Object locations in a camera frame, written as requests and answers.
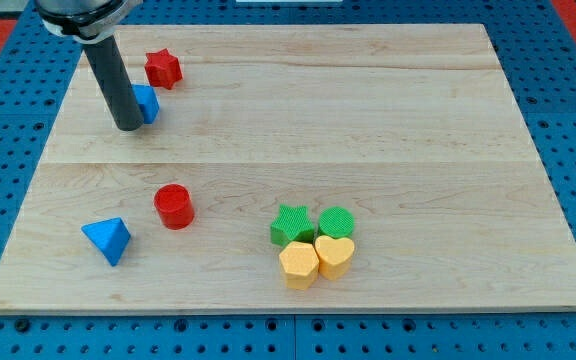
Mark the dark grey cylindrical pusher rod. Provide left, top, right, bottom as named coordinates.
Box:
left=83, top=35, right=144, bottom=131

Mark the blue cube block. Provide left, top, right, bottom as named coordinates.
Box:
left=132, top=84, right=160, bottom=125

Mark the red star block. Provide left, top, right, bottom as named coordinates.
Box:
left=144, top=48, right=183, bottom=90

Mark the red cylinder block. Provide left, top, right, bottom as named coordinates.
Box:
left=153, top=184, right=195, bottom=230

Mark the blue triangular prism block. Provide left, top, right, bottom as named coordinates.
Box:
left=81, top=217, right=131, bottom=266

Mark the green star block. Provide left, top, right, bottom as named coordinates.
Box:
left=270, top=204, right=315, bottom=247

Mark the green cylinder block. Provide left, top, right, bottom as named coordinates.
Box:
left=318, top=206, right=355, bottom=239

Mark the yellow hexagon block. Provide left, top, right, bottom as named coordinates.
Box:
left=279, top=241, right=319, bottom=290

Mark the yellow heart block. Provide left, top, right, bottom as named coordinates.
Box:
left=314, top=235, right=356, bottom=281

